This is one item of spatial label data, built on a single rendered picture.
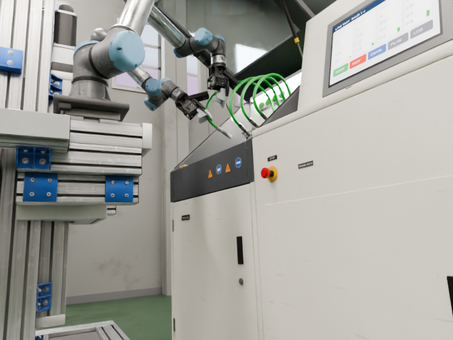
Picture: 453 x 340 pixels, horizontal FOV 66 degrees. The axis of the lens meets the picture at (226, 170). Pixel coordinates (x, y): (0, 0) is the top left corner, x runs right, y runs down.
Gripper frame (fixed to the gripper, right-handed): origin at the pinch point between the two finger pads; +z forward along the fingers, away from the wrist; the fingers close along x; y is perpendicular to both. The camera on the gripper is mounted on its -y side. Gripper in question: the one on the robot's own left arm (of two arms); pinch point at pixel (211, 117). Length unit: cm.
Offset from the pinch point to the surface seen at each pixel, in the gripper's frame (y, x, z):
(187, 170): 28.5, -0.4, 12.5
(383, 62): -29, 61, 57
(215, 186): 29.1, 16.2, 33.4
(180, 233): 51, -14, 29
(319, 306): 42, 48, 90
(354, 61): -31, 52, 48
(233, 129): -15.0, -29.0, 0.9
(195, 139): -62, -253, -119
